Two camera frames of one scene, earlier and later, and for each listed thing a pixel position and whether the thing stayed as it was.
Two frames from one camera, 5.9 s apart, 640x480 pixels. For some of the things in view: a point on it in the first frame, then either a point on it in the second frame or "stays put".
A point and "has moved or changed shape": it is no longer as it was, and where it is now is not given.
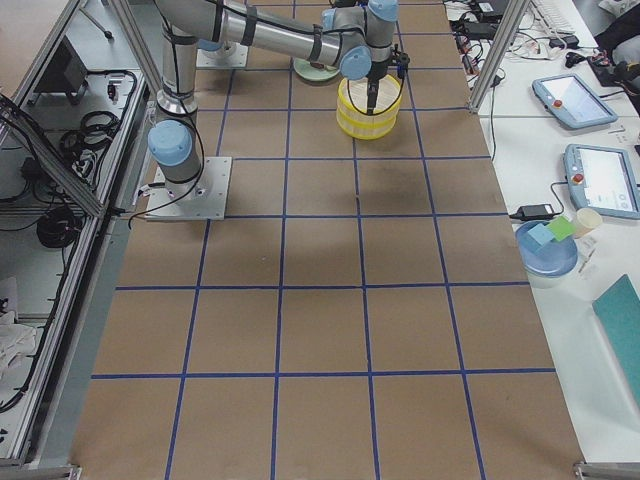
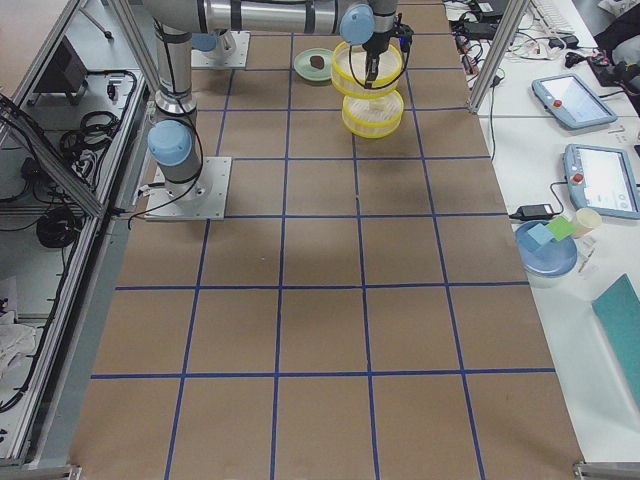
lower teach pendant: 602,179 stays put
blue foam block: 541,234 stays put
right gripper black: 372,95 to 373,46
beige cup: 587,220 stays put
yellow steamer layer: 353,94 has moved or changed shape
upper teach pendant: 570,99 stays put
